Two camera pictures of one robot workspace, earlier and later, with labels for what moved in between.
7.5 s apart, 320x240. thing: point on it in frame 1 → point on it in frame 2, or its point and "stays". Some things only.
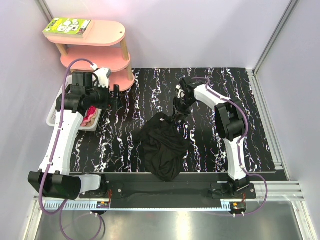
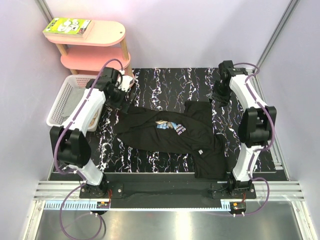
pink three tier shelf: x=102 y=47 stays
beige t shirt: x=91 y=122 stays
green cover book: x=67 y=27 stays
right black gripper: x=176 y=109 → x=223 y=100
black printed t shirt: x=164 y=141 → x=191 y=133
